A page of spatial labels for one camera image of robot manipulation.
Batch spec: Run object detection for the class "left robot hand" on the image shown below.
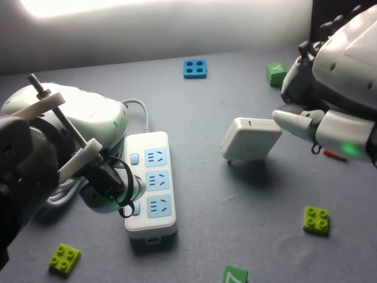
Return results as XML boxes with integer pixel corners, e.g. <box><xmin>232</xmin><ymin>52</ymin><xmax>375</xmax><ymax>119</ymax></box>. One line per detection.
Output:
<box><xmin>0</xmin><ymin>83</ymin><xmax>147</xmax><ymax>215</ymax></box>

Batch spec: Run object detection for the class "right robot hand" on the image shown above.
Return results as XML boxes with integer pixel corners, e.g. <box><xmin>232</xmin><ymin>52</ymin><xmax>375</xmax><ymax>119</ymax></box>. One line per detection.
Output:
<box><xmin>272</xmin><ymin>2</ymin><xmax>377</xmax><ymax>169</ymax></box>

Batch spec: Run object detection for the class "white power strip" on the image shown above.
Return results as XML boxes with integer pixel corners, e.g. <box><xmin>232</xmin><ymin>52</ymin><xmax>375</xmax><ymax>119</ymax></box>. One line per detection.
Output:
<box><xmin>123</xmin><ymin>131</ymin><xmax>178</xmax><ymax>245</ymax></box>

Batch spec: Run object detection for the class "white power adapter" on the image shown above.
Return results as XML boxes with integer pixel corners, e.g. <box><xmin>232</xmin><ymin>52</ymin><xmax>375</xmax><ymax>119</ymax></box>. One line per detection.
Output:
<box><xmin>220</xmin><ymin>117</ymin><xmax>283</xmax><ymax>166</ymax></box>

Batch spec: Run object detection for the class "dark background panel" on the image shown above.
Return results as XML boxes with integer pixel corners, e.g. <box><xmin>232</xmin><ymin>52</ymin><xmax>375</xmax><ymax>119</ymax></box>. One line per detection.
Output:
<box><xmin>311</xmin><ymin>0</ymin><xmax>377</xmax><ymax>42</ymax></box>

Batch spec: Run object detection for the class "green letter cube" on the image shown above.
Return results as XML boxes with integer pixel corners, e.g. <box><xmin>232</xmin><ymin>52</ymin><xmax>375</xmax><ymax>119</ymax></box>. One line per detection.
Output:
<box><xmin>266</xmin><ymin>61</ymin><xmax>287</xmax><ymax>88</ymax></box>

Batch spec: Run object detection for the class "red toy brick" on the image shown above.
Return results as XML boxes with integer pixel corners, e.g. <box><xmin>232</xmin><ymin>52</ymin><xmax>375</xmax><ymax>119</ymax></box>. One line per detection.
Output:
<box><xmin>323</xmin><ymin>149</ymin><xmax>348</xmax><ymax>162</ymax></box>

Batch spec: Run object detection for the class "blue four-hole block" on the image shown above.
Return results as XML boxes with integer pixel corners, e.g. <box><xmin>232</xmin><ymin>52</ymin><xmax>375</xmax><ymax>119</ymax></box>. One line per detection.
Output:
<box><xmin>183</xmin><ymin>60</ymin><xmax>209</xmax><ymax>80</ymax></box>

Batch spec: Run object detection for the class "green four-stud brick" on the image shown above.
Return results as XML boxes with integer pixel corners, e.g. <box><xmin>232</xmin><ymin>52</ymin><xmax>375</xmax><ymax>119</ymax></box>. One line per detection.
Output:
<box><xmin>48</xmin><ymin>243</ymin><xmax>81</xmax><ymax>278</ymax></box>
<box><xmin>303</xmin><ymin>205</ymin><xmax>330</xmax><ymax>236</ymax></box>

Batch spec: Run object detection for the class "green tile with white print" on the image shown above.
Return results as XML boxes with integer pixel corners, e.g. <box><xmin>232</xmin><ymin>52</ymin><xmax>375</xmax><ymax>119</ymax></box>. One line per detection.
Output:
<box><xmin>221</xmin><ymin>265</ymin><xmax>249</xmax><ymax>283</ymax></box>

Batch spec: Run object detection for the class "grey power strip cable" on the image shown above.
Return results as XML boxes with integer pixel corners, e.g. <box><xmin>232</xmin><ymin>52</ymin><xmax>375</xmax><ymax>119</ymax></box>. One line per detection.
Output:
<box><xmin>44</xmin><ymin>99</ymin><xmax>150</xmax><ymax>209</ymax></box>

